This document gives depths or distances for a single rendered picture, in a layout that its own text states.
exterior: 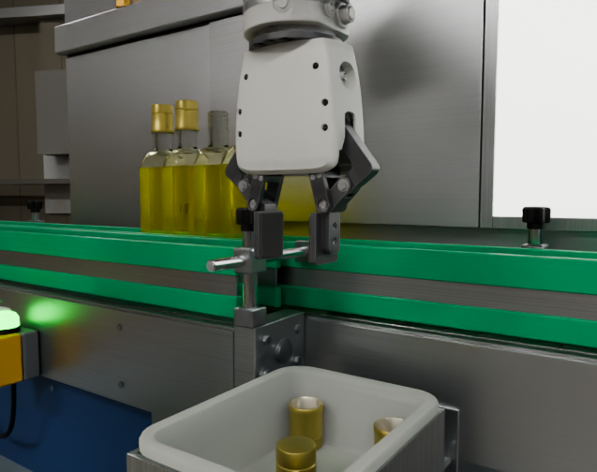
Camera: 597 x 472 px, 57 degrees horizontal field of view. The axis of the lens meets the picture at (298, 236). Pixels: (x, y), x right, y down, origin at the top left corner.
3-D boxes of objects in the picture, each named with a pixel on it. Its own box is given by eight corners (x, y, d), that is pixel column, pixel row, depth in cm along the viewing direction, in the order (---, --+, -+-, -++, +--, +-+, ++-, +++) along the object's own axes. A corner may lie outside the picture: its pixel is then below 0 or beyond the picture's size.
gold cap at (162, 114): (147, 132, 84) (146, 103, 83) (156, 135, 87) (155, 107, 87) (170, 132, 83) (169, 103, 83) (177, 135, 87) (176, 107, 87)
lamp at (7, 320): (26, 330, 80) (25, 310, 80) (-6, 336, 76) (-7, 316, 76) (10, 326, 82) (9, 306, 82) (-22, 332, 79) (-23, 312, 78)
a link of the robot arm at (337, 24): (373, 8, 44) (373, 47, 44) (285, 28, 49) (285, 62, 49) (315, -25, 37) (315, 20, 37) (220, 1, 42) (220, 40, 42)
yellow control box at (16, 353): (40, 379, 81) (38, 330, 80) (-11, 394, 74) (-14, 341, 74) (15, 370, 85) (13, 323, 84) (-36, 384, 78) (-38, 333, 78)
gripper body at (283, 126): (376, 33, 43) (373, 175, 44) (275, 52, 49) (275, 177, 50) (324, 7, 37) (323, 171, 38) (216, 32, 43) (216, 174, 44)
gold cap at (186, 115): (203, 131, 82) (203, 101, 82) (186, 128, 79) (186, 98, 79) (187, 133, 84) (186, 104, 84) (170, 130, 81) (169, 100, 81)
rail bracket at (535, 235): (559, 318, 65) (564, 206, 64) (549, 331, 59) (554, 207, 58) (524, 315, 67) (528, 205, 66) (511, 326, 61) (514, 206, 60)
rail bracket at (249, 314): (317, 309, 66) (317, 205, 65) (222, 339, 52) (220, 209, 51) (296, 306, 68) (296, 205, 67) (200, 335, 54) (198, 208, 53)
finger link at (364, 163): (395, 132, 39) (365, 201, 41) (315, 96, 43) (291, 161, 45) (388, 130, 39) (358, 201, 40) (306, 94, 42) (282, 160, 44)
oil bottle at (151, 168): (190, 283, 88) (188, 149, 86) (164, 288, 83) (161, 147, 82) (166, 280, 91) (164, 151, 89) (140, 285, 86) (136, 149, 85)
